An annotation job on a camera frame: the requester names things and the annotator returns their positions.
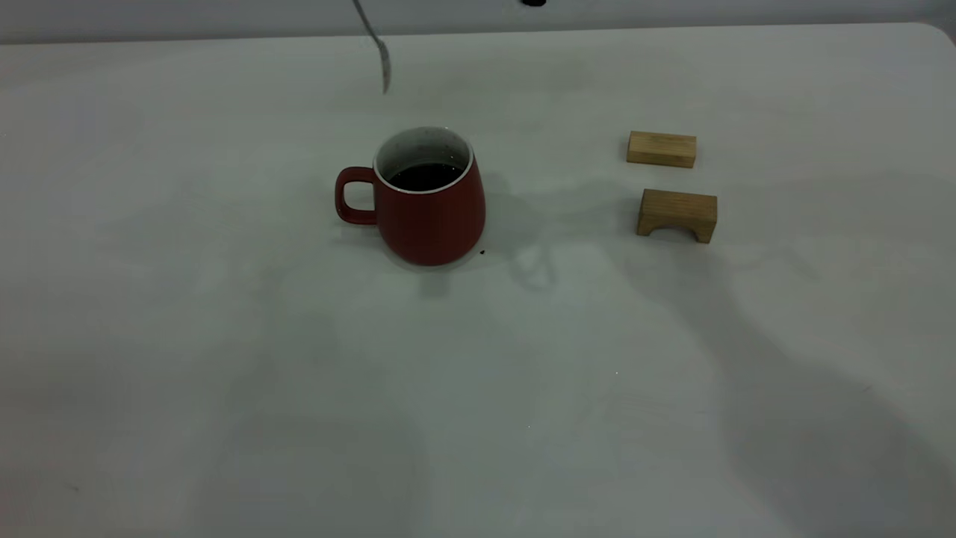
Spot red ceramic mug with coffee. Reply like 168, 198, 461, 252
334, 126, 487, 267

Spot small grey spoon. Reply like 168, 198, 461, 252
351, 0, 393, 96

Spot arch-shaped wooden block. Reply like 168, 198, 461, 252
636, 188, 718, 244

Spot rectangular wooden block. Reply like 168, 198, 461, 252
626, 131, 698, 169

